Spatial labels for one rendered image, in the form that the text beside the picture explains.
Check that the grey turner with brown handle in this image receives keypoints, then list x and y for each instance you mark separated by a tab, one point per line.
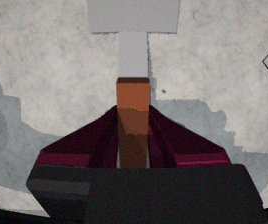
133	19

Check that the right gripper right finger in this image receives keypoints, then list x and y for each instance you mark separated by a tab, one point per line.
180	146

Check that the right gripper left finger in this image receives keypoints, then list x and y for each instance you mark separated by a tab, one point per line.
86	145

